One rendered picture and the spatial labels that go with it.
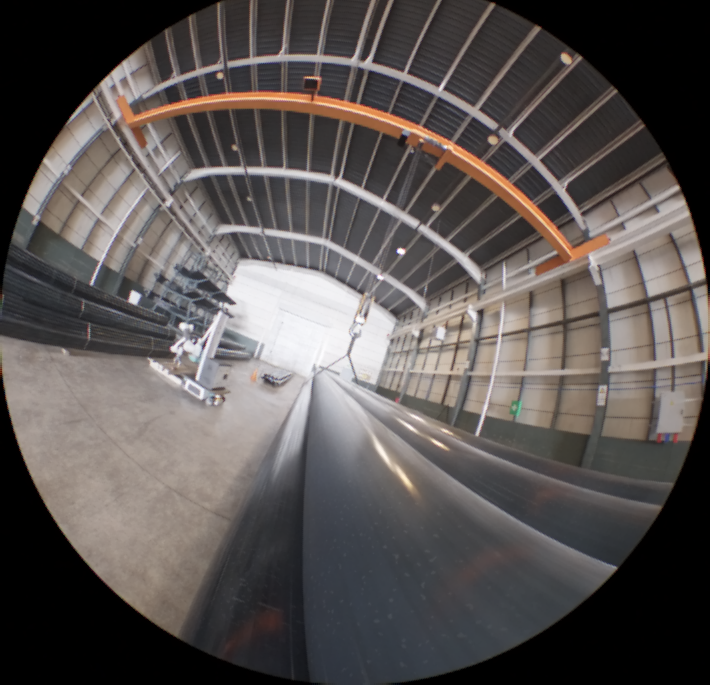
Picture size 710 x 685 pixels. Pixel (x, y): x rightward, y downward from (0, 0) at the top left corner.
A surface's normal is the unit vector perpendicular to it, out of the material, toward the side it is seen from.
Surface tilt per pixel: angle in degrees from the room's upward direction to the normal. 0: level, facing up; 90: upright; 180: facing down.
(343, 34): 170
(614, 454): 90
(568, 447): 90
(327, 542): 64
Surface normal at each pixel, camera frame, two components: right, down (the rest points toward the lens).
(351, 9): -0.16, 0.97
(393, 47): -0.47, 0.85
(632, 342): -0.93, -0.36
